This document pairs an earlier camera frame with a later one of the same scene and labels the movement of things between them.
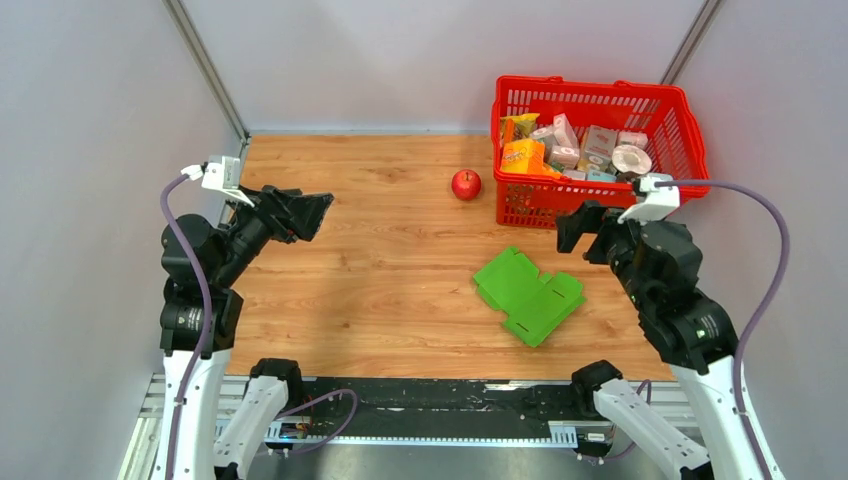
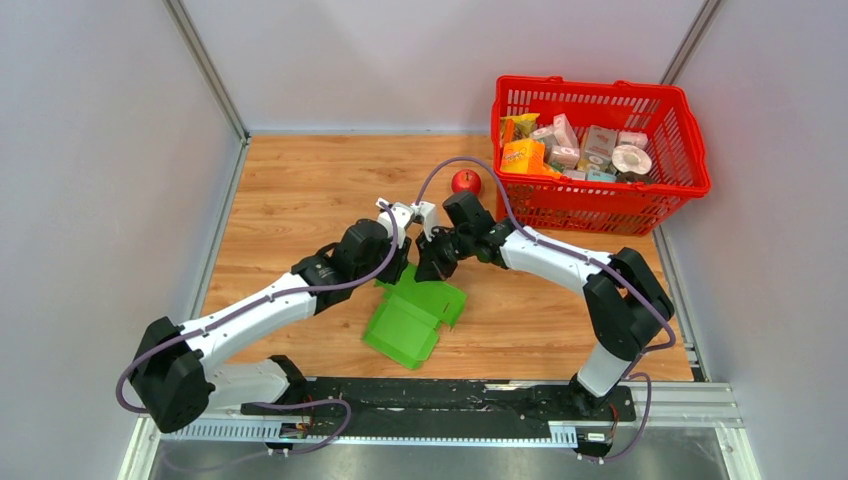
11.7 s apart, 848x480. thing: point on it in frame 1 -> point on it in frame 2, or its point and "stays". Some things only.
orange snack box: x=525 y=156 stays
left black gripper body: x=258 y=224 -> x=395 y=267
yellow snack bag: x=524 y=125 stays
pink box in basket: x=565 y=156 stays
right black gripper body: x=613 y=242 -> x=444 y=251
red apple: x=466 y=184 stays
